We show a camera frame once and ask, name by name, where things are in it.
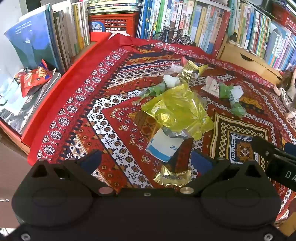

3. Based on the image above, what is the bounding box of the miniature black bicycle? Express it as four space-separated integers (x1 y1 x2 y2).
151 20 193 46

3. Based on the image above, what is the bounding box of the red mesh basket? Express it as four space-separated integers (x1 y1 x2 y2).
271 2 296 36

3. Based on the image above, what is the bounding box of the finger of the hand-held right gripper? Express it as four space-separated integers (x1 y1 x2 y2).
251 136 296 161

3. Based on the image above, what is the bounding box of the flat stack of books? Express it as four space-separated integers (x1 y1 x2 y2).
86 0 142 15

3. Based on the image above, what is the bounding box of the wooden drawer box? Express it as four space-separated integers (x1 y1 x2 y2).
216 34 284 86

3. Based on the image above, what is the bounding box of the white crumpled tissue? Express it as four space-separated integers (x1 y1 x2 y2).
163 74 181 89

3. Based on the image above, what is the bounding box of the white paper carton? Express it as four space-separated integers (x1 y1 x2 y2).
201 76 221 98

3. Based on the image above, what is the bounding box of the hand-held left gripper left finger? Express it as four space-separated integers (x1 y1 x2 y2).
31 149 114 197

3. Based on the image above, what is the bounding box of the patterned red tablecloth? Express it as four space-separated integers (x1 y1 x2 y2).
28 32 296 223

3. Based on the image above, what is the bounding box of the red plastic crate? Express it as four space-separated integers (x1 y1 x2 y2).
88 11 139 42

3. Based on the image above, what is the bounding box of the white and blue packet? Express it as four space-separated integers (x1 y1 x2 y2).
146 127 185 163

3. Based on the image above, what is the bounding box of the green plastic wrapper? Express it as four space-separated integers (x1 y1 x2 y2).
132 81 167 105

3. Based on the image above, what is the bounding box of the crumpled yellow cellophane wrapper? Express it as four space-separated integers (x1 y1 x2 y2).
141 83 214 141

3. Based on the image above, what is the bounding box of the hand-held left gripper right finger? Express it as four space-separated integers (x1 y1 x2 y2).
180 149 266 196

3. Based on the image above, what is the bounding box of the twisted gold foil wrapper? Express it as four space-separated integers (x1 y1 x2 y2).
177 60 208 81

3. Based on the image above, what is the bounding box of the green and white wrapper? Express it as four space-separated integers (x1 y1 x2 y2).
218 83 247 118

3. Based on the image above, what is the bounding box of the doll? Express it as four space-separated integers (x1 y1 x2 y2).
273 69 296 120

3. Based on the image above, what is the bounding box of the large blue book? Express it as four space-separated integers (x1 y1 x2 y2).
4 5 61 73

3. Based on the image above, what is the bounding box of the stack of magazines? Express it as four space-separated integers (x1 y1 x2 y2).
0 68 62 136

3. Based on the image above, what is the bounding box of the row of blue green books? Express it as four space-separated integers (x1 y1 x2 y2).
136 0 232 55

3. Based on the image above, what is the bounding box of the red snack bag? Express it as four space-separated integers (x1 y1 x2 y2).
14 59 56 98

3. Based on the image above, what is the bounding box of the row of pale-spined books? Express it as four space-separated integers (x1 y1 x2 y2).
51 0 92 71

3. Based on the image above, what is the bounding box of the small gold foil wrapper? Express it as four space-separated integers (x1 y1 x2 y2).
153 165 192 187

